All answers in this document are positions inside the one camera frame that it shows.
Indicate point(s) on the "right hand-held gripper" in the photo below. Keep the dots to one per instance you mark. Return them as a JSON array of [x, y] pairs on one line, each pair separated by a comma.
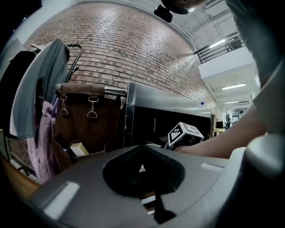
[[182, 133]]

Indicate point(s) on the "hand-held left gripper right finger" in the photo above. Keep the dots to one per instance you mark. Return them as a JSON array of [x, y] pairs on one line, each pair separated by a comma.
[[196, 178]]

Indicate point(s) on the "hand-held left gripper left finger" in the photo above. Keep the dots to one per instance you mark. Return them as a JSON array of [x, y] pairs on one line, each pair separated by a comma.
[[84, 191]]

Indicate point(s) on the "black metal cabinet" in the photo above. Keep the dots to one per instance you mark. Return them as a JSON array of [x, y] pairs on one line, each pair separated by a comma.
[[160, 100]]

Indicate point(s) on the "brown leather bag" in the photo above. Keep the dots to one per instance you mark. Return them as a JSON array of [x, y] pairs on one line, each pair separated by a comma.
[[89, 129]]

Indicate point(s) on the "person's right forearm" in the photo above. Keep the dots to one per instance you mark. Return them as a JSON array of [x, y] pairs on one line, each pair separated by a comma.
[[227, 138]]

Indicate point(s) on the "cream box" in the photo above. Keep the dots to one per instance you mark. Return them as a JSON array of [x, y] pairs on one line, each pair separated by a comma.
[[79, 148]]

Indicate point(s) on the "lavender garment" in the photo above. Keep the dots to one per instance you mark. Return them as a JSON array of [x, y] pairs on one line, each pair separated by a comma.
[[44, 142]]

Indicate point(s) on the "black balcony railing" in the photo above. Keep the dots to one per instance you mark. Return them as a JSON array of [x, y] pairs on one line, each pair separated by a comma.
[[219, 47]]

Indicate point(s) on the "person's torso clothing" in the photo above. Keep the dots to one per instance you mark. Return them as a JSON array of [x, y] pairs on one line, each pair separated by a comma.
[[256, 40]]

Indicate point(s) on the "grey-teal t-shirt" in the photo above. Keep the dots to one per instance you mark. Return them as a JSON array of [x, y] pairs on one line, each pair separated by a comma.
[[40, 78]]

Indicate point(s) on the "black coat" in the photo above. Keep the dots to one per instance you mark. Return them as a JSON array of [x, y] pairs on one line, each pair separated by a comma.
[[13, 89]]

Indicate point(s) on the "black clothes rack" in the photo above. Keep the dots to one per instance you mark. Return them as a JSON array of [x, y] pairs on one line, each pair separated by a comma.
[[76, 58]]

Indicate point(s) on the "wooden clothes hanger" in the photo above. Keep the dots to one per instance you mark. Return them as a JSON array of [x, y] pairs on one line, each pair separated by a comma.
[[37, 47]]

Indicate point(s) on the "black head-mounted camera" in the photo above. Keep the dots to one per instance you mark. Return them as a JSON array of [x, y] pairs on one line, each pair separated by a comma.
[[163, 13]]

